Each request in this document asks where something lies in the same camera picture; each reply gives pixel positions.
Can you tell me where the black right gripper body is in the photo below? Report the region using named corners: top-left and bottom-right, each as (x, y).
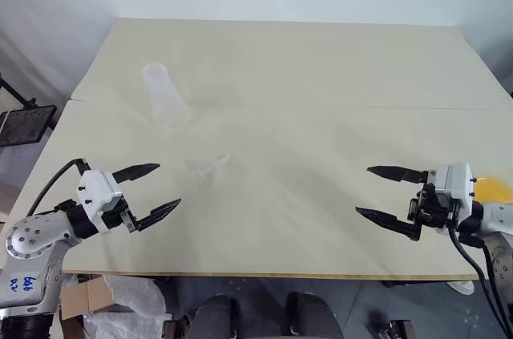
top-left (407, 181), bottom-right (463, 236)

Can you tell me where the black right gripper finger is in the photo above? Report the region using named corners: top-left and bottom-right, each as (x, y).
top-left (366, 165), bottom-right (429, 185)
top-left (354, 206), bottom-right (422, 243)

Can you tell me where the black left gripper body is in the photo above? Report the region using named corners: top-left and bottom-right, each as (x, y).
top-left (100, 197), bottom-right (142, 234)

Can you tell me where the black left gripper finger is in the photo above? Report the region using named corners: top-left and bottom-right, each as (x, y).
top-left (111, 162), bottom-right (162, 186)
top-left (131, 198), bottom-right (183, 233)

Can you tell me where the yellow round object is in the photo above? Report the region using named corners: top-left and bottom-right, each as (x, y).
top-left (473, 176), bottom-right (508, 204)

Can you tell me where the white floor object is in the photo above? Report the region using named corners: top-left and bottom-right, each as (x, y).
top-left (445, 279), bottom-right (476, 297)

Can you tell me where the brown cardboard box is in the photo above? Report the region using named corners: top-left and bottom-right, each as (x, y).
top-left (59, 273), bottom-right (135, 322)

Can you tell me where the white plastic bag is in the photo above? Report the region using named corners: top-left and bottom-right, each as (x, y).
top-left (66, 273), bottom-right (172, 339)

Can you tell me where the dark rounded shape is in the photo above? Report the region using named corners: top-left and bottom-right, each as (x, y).
top-left (286, 291), bottom-right (345, 339)
top-left (188, 293), bottom-right (240, 339)

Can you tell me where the black mesh tray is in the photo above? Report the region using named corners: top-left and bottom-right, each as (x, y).
top-left (0, 104), bottom-right (57, 148)

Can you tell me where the black metal stand bar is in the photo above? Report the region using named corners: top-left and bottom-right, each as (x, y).
top-left (0, 72), bottom-right (39, 111)

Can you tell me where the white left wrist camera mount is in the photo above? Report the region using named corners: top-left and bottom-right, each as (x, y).
top-left (75, 169), bottom-right (123, 235)

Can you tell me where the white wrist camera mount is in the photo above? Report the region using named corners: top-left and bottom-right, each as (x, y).
top-left (434, 161), bottom-right (479, 210)
top-left (75, 169), bottom-right (123, 235)

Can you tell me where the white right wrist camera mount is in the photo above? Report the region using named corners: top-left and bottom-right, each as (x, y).
top-left (434, 161), bottom-right (479, 210)

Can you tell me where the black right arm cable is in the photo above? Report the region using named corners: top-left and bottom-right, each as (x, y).
top-left (446, 210), bottom-right (512, 339)

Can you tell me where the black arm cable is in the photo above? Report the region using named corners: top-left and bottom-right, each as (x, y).
top-left (446, 210), bottom-right (512, 339)
top-left (26, 158), bottom-right (90, 218)

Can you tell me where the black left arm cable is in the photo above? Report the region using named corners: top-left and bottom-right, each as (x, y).
top-left (26, 158), bottom-right (90, 218)

